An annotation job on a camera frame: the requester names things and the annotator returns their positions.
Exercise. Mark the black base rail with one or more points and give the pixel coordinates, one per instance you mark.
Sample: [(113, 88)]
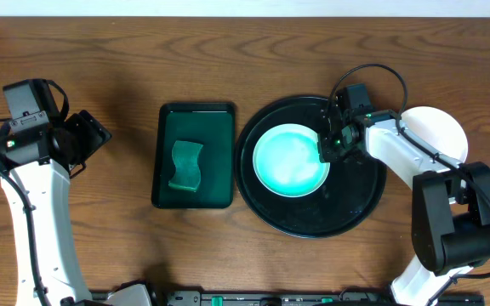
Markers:
[(349, 296)]

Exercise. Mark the white plate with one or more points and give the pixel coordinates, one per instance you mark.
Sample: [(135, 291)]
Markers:
[(438, 129), (287, 161)]

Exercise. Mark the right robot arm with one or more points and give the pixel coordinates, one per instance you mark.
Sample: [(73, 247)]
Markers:
[(450, 199)]

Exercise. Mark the black rectangular tray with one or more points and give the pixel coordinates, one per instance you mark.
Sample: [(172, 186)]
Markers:
[(209, 124)]

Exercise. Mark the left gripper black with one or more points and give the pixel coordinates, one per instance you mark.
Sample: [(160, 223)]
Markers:
[(90, 133)]

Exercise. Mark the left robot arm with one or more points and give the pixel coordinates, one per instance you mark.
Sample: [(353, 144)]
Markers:
[(37, 158)]

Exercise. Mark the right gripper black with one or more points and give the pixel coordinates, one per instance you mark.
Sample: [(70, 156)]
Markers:
[(324, 138)]

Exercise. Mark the green scrubbing sponge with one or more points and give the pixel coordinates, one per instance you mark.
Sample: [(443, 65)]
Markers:
[(187, 174)]

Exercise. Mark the black round tray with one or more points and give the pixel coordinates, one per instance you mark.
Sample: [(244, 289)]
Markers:
[(349, 194)]

